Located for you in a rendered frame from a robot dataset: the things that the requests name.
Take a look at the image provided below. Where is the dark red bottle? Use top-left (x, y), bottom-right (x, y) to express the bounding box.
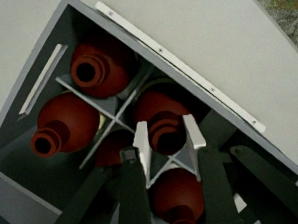
top-left (94, 122), bottom-right (135, 170)
top-left (152, 161), bottom-right (204, 224)
top-left (70, 33), bottom-right (140, 98)
top-left (30, 90), bottom-right (108, 158)

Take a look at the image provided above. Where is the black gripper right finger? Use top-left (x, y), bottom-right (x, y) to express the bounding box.
top-left (183, 115), bottom-right (298, 224)

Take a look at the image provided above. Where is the dark brown bottle with cream label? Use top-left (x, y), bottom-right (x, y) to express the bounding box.
top-left (132, 77), bottom-right (198, 156)

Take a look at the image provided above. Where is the grey square tray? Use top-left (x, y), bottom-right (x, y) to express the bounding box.
top-left (0, 178), bottom-right (59, 224)

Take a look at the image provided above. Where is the dark grey crate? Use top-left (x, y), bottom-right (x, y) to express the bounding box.
top-left (0, 0), bottom-right (298, 224)

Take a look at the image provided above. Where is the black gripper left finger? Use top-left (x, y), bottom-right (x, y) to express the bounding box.
top-left (54, 121), bottom-right (151, 224)

